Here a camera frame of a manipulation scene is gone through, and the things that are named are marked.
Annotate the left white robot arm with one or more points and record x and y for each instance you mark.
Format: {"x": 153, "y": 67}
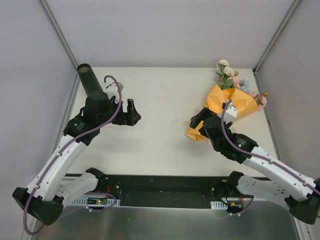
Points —
{"x": 45, "y": 198}

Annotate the black cylindrical vase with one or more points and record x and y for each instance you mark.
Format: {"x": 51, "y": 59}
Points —
{"x": 90, "y": 82}

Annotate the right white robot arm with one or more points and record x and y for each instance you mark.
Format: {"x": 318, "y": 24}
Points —
{"x": 297, "y": 193}

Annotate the artificial flower bunch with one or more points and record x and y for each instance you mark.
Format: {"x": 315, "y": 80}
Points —
{"x": 227, "y": 79}

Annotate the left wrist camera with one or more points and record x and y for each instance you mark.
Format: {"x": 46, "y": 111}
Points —
{"x": 111, "y": 89}

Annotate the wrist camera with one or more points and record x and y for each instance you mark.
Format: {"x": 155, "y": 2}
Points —
{"x": 229, "y": 112}
{"x": 111, "y": 89}

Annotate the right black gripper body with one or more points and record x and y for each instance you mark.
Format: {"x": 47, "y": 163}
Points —
{"x": 202, "y": 119}

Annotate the left white cable duct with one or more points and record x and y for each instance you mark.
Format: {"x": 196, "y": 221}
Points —
{"x": 94, "y": 201}

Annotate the right white cable duct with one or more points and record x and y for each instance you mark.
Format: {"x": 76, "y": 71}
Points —
{"x": 218, "y": 205}

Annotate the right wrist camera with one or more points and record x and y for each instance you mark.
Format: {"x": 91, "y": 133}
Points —
{"x": 229, "y": 112}

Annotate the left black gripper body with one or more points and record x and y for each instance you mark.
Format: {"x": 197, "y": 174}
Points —
{"x": 122, "y": 116}

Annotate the white cable duct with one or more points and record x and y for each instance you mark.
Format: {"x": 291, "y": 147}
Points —
{"x": 94, "y": 201}
{"x": 218, "y": 205}

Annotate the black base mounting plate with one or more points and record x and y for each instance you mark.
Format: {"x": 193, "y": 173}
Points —
{"x": 183, "y": 192}

